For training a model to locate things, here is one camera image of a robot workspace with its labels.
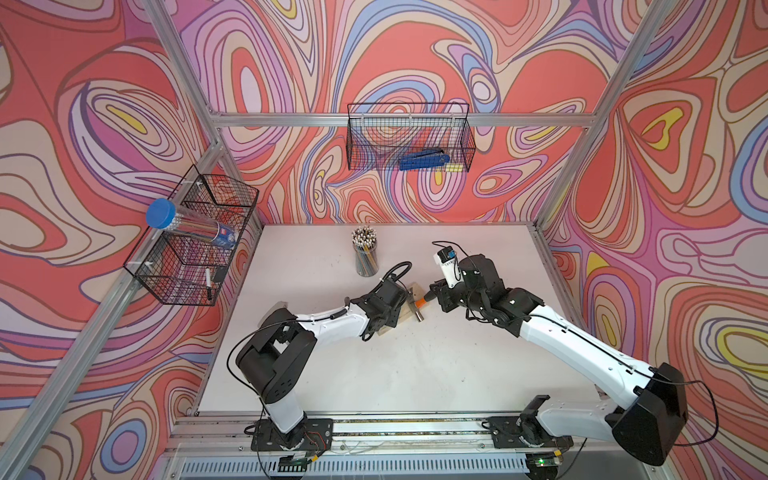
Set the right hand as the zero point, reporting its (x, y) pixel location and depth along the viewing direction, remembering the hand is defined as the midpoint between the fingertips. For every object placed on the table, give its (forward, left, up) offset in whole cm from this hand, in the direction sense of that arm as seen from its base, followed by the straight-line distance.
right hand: (435, 294), depth 79 cm
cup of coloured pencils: (+20, +20, +1) cm, 28 cm away
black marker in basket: (0, +57, +9) cm, 58 cm away
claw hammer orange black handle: (+3, +5, -10) cm, 12 cm away
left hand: (+3, +12, -14) cm, 19 cm away
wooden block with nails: (+2, +8, -16) cm, 17 cm away
